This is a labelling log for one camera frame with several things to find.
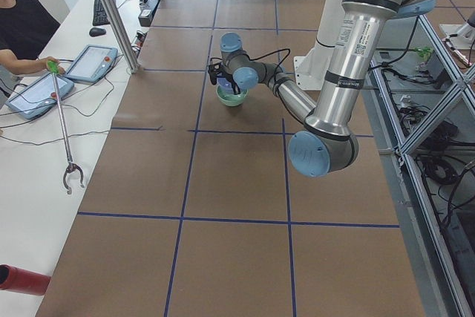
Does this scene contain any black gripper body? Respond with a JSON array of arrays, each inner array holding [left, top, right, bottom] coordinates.
[[208, 62, 227, 80]]

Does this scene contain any blue ceramic bowl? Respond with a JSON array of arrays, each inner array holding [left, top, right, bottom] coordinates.
[[217, 77, 233, 94]]

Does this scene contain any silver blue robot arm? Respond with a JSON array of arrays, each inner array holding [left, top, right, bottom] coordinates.
[[207, 0, 436, 177]]

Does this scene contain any green ceramic bowl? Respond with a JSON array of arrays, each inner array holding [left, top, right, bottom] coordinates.
[[216, 86, 248, 107]]

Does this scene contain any person's hand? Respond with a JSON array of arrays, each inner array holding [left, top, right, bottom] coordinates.
[[37, 56, 65, 74]]

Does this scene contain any teach pendant tablet far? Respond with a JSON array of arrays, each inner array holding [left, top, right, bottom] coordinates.
[[65, 45, 118, 83]]

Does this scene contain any teach pendant tablet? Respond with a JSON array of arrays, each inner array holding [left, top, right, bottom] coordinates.
[[6, 73, 56, 120], [65, 45, 118, 83]]

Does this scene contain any black keyboard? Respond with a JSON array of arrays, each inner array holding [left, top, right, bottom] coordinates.
[[92, 0, 110, 27]]

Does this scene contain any black computer mouse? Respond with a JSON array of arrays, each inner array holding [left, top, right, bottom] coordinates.
[[89, 27, 106, 37]]

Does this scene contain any brown paper table cover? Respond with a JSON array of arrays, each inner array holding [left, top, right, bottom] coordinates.
[[38, 0, 425, 316]]

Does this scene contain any grabber reacher tool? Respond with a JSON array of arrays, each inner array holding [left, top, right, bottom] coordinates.
[[51, 72, 85, 195]]

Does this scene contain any teach pendant tablet near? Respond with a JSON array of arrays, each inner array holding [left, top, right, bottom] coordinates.
[[6, 73, 56, 120]]

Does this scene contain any red cylinder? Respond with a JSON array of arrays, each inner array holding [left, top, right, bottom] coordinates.
[[1, 264, 50, 295]]

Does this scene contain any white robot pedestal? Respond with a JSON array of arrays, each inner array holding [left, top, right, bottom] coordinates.
[[294, 0, 344, 91]]

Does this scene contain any aluminium profile post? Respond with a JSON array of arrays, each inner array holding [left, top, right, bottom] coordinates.
[[101, 0, 139, 73]]

